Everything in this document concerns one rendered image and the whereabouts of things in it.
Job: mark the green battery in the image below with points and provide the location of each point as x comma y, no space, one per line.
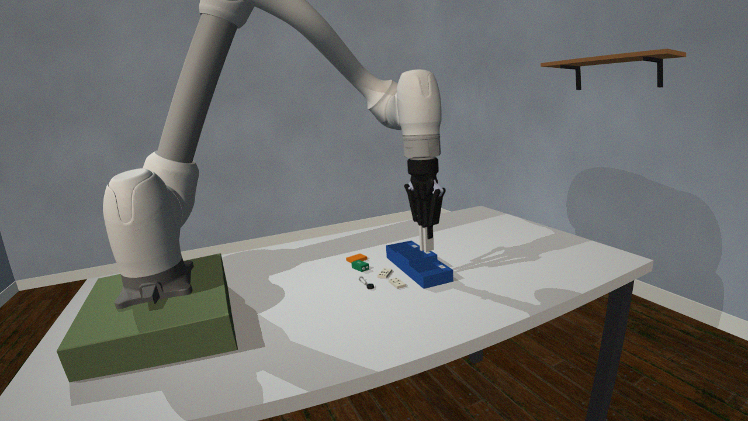
360,265

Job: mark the blue rack of bins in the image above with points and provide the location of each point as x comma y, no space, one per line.
419,265

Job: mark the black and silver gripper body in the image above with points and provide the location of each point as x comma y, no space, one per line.
423,171

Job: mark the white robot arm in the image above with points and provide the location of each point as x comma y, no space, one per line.
144,209

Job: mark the orange flat square pad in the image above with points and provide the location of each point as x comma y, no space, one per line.
356,257

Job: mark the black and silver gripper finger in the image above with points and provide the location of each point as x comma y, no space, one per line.
433,202
416,205

